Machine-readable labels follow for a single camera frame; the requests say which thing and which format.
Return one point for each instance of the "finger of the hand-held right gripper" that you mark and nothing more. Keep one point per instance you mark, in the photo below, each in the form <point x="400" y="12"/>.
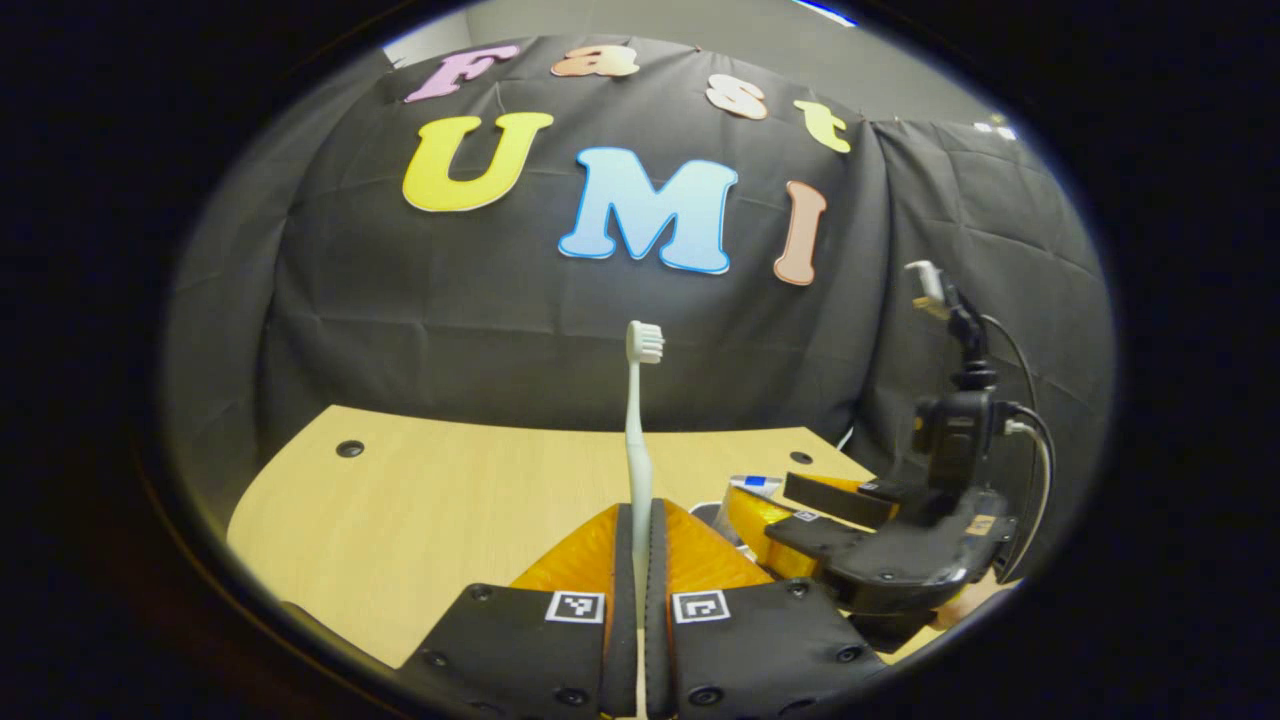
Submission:
<point x="810" y="540"/>
<point x="840" y="500"/>

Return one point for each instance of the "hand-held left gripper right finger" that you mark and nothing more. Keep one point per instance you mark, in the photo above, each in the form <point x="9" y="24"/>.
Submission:
<point x="657" y="600"/>

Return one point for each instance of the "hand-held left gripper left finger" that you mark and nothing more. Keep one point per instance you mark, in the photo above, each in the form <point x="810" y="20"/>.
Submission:
<point x="622" y="600"/>

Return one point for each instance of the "white toothpaste tube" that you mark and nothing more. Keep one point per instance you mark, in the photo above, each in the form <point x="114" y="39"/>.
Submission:
<point x="755" y="485"/>

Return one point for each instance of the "pale green toothbrush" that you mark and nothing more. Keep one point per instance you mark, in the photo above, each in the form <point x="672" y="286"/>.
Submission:
<point x="637" y="440"/>

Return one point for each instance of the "light wooden desktop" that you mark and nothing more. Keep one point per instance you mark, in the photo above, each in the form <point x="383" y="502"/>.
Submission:
<point x="430" y="500"/>

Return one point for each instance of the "black backdrop cloth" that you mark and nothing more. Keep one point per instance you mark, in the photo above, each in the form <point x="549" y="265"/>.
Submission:
<point x="450" y="300"/>

